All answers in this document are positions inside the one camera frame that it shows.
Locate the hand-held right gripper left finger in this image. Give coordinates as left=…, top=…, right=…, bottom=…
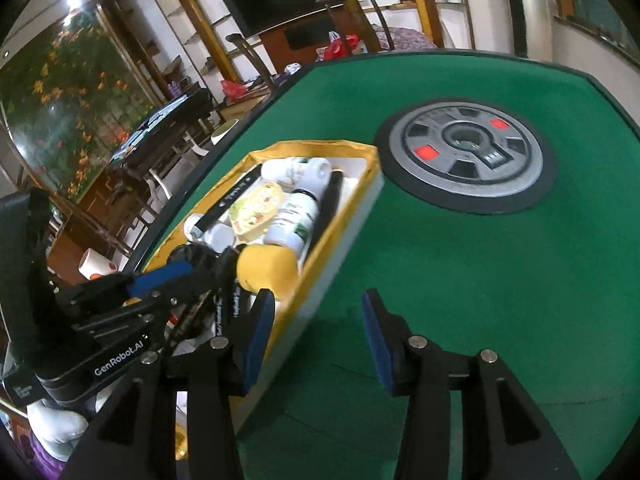
left=60, top=287, right=278, bottom=480

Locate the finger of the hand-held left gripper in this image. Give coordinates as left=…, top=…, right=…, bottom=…
left=167, top=245, right=246, bottom=341
left=117, top=257, right=201, bottom=301

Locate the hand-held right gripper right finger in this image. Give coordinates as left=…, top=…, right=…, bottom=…
left=361, top=287, right=583, bottom=480

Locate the yellow cylinder container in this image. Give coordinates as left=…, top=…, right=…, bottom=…
left=235, top=245, right=303, bottom=303

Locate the yellow cartoon plastic case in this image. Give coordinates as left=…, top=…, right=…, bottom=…
left=227, top=181, right=287, bottom=240

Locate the black marker with purple cap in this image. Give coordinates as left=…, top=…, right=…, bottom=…
left=192, top=165, right=263, bottom=241

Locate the white bottle with green label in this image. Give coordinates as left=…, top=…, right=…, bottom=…
left=262, top=187, right=321, bottom=266

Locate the yellow cardboard box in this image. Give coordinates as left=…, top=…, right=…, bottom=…
left=132, top=140, right=385, bottom=436

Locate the large white plastic bottle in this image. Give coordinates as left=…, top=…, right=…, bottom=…
left=260, top=156, right=333, bottom=187

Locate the person's left hand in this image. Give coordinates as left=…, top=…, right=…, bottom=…
left=27, top=402, right=90, bottom=461

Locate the white cup with orange print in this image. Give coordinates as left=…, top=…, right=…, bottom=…
left=77, top=247, right=118, bottom=281

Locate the white round container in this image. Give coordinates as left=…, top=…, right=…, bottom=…
left=210, top=119, right=241, bottom=146

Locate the dark mahjong table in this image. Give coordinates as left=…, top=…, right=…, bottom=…
left=107, top=87, right=216, bottom=171

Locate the red plastic bag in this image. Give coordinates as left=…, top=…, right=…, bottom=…
left=320, top=32, right=362, bottom=61
left=220, top=79, right=248, bottom=101

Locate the round grey table control panel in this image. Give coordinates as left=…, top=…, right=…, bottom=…
left=374, top=101, right=557, bottom=213

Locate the dark wooden chair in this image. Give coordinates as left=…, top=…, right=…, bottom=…
left=225, top=32, right=281, bottom=91
left=324, top=0, right=396, bottom=53

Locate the purple patterned cloth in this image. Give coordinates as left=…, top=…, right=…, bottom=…
left=372, top=25, right=438, bottom=52

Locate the floral wall mural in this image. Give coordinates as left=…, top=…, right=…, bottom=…
left=0, top=7, right=161, bottom=206

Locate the wooden wall shelf unit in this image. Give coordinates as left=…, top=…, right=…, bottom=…
left=95, top=0, right=481, bottom=126

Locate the round wall column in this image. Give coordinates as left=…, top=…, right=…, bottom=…
left=500, top=0, right=556, bottom=58

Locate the window with wooden frame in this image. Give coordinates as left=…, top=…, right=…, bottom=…
left=547, top=0, right=640, bottom=68

